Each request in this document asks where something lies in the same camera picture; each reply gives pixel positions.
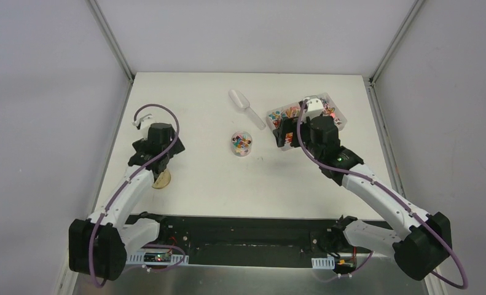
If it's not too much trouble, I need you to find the wooden jar lid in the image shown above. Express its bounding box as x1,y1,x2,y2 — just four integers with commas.
152,169,171,190

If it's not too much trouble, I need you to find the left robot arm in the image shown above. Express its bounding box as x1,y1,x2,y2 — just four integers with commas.
68,122,185,281

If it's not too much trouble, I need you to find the clear plastic scoop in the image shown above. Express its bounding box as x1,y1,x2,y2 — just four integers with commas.
228,89,266,130

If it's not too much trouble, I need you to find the compartmented candy tray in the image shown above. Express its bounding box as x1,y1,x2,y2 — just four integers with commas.
266,92,347,151

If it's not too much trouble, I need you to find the clear plastic jar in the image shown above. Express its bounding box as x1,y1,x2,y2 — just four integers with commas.
230,131,253,157

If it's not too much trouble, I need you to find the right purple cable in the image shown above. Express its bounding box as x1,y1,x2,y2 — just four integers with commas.
296,100,469,290

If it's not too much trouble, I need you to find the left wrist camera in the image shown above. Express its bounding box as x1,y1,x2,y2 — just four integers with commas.
132,114,154,130

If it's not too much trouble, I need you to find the slotted cable duct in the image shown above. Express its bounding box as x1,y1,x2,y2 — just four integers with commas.
126,250,189,266
311,256,335,270

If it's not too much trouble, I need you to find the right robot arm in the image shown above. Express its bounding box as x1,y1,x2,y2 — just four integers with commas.
272,116,452,281

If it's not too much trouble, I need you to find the purple cable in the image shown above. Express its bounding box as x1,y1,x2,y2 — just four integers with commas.
88,103,186,289
296,100,469,290

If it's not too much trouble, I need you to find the left slotted cable duct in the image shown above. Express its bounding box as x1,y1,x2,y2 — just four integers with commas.
126,250,189,266

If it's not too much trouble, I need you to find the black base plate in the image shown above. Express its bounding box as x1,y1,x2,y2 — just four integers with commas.
126,212,367,268

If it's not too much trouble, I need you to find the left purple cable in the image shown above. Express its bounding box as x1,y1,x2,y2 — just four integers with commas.
88,103,186,289

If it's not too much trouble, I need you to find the right slotted cable duct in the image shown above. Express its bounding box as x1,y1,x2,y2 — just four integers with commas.
311,256,335,270

